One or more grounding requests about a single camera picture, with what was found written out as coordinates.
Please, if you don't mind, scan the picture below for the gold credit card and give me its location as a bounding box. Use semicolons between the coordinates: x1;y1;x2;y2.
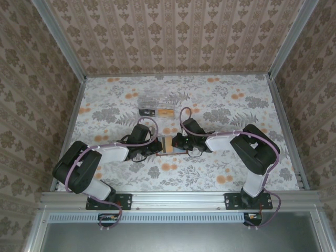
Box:
160;136;174;154

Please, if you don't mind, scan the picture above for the brown leather card holder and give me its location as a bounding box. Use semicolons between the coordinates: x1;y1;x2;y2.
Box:
154;149;188;158

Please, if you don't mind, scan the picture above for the clear acrylic box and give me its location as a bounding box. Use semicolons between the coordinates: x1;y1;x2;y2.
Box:
138;92;177;118

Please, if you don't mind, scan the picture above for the grey metal panel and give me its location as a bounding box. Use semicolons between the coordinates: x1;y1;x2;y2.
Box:
41;212;323;252

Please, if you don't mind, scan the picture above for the left gripper thin black cable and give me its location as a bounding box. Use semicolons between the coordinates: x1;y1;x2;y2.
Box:
130;152;148;163

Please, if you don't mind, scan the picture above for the gripper thin black cable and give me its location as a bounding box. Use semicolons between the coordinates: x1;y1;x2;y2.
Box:
130;152;148;163
187;149;204;159

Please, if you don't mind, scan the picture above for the right gripper thin black cable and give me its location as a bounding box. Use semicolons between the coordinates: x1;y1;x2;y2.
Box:
187;149;204;159

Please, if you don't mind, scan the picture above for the aluminium frame rail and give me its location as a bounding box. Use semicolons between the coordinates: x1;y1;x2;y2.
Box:
41;191;320;211

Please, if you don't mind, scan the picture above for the grey slotted cable duct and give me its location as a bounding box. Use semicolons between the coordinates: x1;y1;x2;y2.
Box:
48;212;245;224

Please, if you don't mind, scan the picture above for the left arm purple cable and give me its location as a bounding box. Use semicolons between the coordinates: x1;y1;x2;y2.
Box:
65;117;160;232

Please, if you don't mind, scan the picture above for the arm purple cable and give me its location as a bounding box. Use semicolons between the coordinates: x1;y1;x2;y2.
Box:
178;107;282;232
65;117;160;232

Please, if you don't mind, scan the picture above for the aluminium side rail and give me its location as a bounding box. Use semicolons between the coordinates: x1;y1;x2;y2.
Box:
266;75;309;190
51;77;87;191

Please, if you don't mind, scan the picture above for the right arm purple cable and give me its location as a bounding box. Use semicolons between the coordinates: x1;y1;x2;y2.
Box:
178;107;282;232

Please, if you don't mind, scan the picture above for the aluminium frame post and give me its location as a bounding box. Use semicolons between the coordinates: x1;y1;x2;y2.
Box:
31;0;87;81
267;0;316;78

